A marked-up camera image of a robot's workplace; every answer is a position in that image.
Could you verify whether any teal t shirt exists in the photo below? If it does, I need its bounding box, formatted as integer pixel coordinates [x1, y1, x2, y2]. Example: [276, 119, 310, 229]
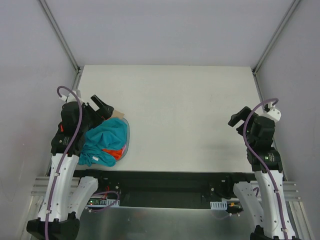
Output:
[78, 118, 127, 167]

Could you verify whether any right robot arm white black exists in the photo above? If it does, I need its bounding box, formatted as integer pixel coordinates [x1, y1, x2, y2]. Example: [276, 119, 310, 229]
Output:
[225, 103, 298, 240]

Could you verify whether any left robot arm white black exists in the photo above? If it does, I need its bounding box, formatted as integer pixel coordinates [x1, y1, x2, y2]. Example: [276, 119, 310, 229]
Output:
[26, 95, 117, 240]

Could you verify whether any beige cloth piece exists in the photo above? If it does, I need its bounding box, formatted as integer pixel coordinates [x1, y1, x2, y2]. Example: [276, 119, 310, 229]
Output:
[111, 109, 125, 119]

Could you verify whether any grey laundry basket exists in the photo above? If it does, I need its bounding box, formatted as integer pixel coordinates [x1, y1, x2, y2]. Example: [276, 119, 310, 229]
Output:
[118, 118, 130, 161]

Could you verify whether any pink garment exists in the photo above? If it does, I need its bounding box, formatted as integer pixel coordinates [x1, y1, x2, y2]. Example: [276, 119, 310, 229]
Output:
[121, 144, 127, 155]

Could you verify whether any orange t shirt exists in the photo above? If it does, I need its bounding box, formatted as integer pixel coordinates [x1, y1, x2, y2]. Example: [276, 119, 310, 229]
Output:
[102, 148, 124, 161]

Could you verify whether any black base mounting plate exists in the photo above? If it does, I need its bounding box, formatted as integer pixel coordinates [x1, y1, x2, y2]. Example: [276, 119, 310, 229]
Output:
[73, 169, 256, 209]

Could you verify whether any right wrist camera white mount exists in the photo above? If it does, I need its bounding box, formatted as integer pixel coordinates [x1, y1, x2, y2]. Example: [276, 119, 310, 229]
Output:
[262, 102, 282, 123]

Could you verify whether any left grey cable duct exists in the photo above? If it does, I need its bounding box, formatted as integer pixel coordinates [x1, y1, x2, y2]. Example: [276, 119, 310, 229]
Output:
[86, 198, 120, 208]

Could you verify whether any grey cable duct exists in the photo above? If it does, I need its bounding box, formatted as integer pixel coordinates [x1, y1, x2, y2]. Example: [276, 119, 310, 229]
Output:
[210, 201, 228, 211]
[86, 198, 120, 208]

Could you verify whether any right grey cable duct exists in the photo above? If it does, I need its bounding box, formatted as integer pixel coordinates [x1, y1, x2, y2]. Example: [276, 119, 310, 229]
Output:
[210, 201, 228, 211]

